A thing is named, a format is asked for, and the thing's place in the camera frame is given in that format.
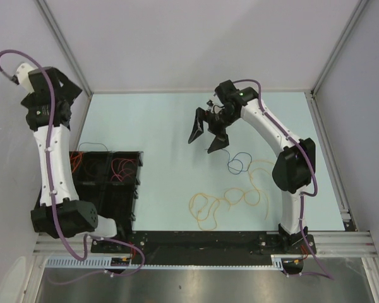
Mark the white slotted cable duct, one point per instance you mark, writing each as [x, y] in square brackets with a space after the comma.
[105, 263]

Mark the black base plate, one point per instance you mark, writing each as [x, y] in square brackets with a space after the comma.
[201, 248]

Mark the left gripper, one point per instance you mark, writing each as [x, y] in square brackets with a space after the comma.
[69, 90]

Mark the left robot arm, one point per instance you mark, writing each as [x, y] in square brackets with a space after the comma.
[49, 122]

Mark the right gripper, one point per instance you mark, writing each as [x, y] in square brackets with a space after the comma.
[201, 115]

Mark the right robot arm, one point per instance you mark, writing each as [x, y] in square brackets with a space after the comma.
[294, 169]

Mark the aluminium frame rail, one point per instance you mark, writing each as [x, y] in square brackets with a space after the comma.
[329, 244]

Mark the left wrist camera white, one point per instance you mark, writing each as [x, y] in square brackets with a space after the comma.
[22, 75]

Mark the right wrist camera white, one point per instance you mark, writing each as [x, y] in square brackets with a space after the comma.
[211, 105]

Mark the black compartment bin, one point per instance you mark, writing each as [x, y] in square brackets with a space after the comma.
[110, 181]

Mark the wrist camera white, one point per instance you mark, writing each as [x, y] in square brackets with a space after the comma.
[22, 75]
[211, 105]

